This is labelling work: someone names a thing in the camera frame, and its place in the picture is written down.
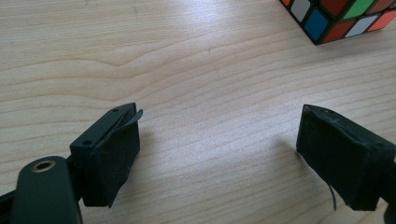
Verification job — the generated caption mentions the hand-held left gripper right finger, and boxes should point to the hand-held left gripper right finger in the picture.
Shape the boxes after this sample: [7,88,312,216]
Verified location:
[295,104,396,212]

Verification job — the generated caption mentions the multicoloured puzzle cube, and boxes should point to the multicoloured puzzle cube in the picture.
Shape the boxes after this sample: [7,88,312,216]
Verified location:
[278,0,396,46]

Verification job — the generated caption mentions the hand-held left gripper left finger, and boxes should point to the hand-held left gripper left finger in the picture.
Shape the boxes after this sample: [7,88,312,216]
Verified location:
[69,102,144,208]

